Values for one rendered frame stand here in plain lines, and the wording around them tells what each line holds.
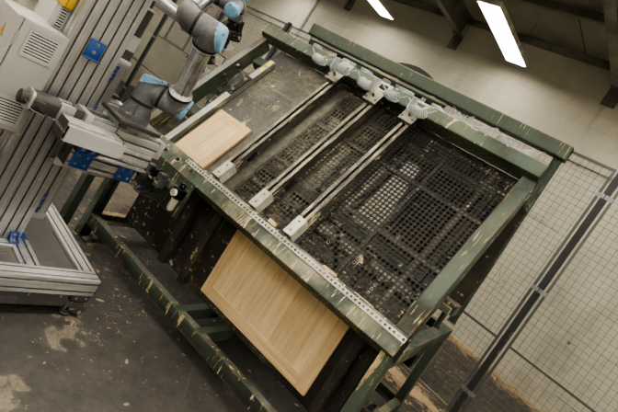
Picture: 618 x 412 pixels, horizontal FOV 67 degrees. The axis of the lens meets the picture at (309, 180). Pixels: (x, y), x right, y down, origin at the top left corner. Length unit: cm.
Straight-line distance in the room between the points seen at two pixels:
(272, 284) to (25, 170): 137
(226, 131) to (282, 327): 127
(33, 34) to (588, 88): 668
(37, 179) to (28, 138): 22
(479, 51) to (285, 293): 617
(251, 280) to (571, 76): 587
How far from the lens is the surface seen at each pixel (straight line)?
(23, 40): 226
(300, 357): 267
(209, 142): 307
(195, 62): 220
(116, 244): 326
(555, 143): 326
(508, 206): 263
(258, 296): 278
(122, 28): 241
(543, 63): 778
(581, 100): 746
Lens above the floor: 147
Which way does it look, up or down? 6 degrees down
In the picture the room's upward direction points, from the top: 32 degrees clockwise
